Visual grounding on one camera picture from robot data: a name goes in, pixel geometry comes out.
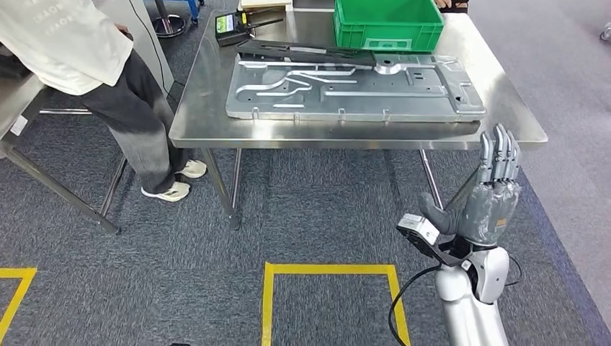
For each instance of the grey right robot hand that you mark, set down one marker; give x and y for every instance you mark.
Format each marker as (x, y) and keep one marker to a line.
(487, 215)

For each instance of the black remote controller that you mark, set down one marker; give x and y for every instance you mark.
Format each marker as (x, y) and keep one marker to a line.
(229, 28)

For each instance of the person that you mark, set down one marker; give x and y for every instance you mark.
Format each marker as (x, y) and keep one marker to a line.
(451, 5)
(71, 48)

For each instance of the open cardboard box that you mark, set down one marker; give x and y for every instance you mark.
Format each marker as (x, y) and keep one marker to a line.
(265, 5)

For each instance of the blue metal cart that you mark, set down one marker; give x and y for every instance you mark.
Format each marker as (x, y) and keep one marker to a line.
(193, 9)

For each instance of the steel side table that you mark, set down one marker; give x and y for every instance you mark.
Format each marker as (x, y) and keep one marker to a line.
(19, 105)

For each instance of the chrome stanchion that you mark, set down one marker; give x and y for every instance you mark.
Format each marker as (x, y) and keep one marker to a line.
(169, 26)

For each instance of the white cabinet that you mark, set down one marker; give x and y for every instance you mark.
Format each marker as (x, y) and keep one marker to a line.
(148, 48)

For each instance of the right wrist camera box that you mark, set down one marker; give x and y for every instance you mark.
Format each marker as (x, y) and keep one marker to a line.
(417, 229)

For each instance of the green plastic crate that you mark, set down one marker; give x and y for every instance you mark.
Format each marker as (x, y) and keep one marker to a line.
(386, 19)

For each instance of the stainless steel workbench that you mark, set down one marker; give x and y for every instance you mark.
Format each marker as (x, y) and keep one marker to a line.
(215, 124)

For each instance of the stamped grey metal plate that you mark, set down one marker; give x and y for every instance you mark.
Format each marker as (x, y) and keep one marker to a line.
(358, 102)

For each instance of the yellow floor tape square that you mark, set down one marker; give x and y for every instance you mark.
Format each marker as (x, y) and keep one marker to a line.
(329, 269)

